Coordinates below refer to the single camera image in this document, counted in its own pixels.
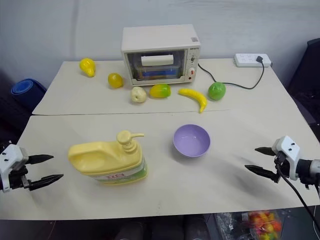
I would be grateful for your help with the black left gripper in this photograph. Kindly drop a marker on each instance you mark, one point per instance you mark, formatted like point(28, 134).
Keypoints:
point(18, 178)

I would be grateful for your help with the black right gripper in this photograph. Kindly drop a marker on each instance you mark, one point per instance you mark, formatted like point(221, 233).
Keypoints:
point(278, 173)

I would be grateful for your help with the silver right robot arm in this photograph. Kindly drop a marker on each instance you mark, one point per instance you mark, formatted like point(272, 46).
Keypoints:
point(307, 170)

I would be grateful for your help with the yellow pump detergent bottle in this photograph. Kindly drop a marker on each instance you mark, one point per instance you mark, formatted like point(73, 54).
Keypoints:
point(105, 155)

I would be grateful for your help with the purple plastic bowl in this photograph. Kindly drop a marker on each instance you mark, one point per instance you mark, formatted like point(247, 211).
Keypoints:
point(191, 142)

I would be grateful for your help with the clear bag of colourful toys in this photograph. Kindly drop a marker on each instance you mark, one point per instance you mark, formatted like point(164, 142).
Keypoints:
point(262, 225)

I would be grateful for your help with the blue rolled mat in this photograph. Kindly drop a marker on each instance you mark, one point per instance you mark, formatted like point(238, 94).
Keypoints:
point(25, 88)

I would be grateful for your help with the green toy apple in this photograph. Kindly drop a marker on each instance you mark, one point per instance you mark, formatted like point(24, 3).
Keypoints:
point(217, 91)

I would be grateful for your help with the yellow toy banana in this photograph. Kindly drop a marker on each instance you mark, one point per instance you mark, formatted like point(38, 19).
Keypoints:
point(195, 95)

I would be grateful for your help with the black chair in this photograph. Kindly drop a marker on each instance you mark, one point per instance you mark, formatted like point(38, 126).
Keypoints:
point(310, 75)

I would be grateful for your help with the white power strip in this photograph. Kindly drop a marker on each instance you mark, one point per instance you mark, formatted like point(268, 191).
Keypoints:
point(245, 59)

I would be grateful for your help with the yellow toy pear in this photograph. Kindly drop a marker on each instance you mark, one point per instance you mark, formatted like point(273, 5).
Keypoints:
point(87, 66)

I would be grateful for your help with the yellow toy lemon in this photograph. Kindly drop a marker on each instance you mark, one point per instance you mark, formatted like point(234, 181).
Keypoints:
point(115, 80)

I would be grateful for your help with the cream toy apple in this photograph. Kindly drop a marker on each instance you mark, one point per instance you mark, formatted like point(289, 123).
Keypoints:
point(138, 95)

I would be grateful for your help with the yellow green toy mango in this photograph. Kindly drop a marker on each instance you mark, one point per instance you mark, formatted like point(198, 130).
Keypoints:
point(160, 91)

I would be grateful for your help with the white toaster oven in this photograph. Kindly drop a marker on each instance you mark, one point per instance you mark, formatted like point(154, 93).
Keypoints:
point(160, 37)

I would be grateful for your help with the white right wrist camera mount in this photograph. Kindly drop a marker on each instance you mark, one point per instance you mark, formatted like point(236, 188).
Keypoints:
point(287, 150)

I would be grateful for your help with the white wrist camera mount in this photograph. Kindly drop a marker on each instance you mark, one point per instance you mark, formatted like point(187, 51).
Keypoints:
point(10, 157)
point(287, 150)

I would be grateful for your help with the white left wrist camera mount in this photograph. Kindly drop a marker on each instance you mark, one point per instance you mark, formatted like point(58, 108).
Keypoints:
point(10, 157)

